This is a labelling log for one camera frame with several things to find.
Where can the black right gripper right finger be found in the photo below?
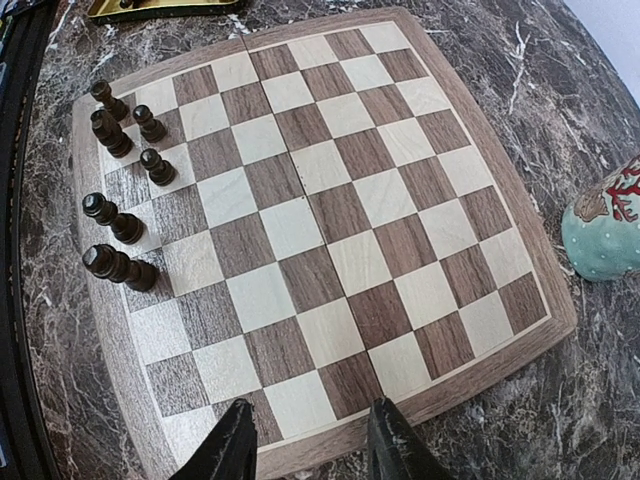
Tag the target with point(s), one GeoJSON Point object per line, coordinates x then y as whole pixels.
{"type": "Point", "coordinates": [394, 449]}

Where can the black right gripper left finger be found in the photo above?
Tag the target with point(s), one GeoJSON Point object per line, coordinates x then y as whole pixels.
{"type": "Point", "coordinates": [229, 451]}

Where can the dark chess piece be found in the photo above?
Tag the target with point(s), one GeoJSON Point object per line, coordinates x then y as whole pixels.
{"type": "Point", "coordinates": [126, 227]}
{"type": "Point", "coordinates": [160, 171]}
{"type": "Point", "coordinates": [105, 262]}

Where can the dark chess pawn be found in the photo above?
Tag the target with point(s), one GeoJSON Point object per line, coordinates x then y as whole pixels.
{"type": "Point", "coordinates": [110, 134]}
{"type": "Point", "coordinates": [101, 91]}
{"type": "Point", "coordinates": [152, 129]}

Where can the gold metal tray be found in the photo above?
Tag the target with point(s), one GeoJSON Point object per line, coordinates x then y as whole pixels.
{"type": "Point", "coordinates": [114, 11]}

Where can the wooden chess board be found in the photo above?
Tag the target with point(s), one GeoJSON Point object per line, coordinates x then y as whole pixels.
{"type": "Point", "coordinates": [343, 224]}

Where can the cream floral mug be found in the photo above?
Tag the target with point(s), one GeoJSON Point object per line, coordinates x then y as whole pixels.
{"type": "Point", "coordinates": [600, 228]}

